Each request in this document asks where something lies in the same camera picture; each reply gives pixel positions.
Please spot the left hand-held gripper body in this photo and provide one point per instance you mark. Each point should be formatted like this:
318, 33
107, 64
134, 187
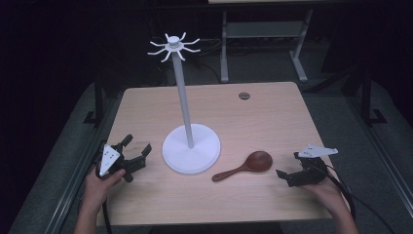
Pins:
110, 157

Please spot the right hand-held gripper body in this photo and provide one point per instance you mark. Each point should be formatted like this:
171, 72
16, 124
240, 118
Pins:
311, 165

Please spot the brown wooden spoon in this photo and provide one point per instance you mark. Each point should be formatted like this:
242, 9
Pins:
258, 161

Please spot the white hook rack stand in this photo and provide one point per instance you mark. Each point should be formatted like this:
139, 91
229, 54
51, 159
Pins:
191, 152

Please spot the person's right hand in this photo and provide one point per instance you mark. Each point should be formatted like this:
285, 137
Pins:
324, 191

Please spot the person's left hand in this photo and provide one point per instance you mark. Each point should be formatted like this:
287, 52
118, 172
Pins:
100, 187

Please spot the black metal stand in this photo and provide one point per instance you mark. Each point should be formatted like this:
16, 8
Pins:
368, 100
98, 104

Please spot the grey metal floor rail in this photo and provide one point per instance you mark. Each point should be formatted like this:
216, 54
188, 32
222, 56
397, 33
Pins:
78, 175
383, 152

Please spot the white metal desk frame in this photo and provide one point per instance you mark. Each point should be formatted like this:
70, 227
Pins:
259, 30

